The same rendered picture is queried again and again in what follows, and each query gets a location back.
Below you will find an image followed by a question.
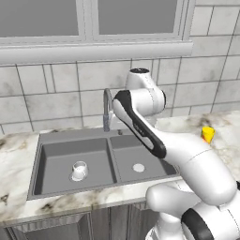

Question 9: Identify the grey curved sink tap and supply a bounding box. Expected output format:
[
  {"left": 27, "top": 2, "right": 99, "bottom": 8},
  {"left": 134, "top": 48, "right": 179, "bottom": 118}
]
[{"left": 102, "top": 87, "right": 115, "bottom": 133}]

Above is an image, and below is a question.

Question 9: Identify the grey double basin sink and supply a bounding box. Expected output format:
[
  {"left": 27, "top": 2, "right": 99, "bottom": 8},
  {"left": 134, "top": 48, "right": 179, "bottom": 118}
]
[{"left": 26, "top": 127, "right": 183, "bottom": 202}]

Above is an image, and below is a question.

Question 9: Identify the white cup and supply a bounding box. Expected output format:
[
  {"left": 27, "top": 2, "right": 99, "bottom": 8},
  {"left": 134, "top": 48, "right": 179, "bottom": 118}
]
[{"left": 69, "top": 160, "right": 89, "bottom": 183}]

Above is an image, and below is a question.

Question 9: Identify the yellow cup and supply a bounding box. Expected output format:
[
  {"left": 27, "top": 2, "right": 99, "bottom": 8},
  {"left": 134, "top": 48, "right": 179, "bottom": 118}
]
[{"left": 201, "top": 125, "right": 217, "bottom": 144}]

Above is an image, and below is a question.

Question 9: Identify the grey framed window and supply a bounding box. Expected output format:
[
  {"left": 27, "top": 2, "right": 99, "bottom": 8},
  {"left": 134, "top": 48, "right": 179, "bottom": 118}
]
[{"left": 0, "top": 0, "right": 197, "bottom": 66}]

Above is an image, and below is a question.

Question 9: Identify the grey cupboard door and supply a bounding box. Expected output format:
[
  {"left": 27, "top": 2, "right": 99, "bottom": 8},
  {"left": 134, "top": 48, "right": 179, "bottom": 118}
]
[
  {"left": 108, "top": 202, "right": 161, "bottom": 240},
  {"left": 4, "top": 211, "right": 94, "bottom": 240}
]

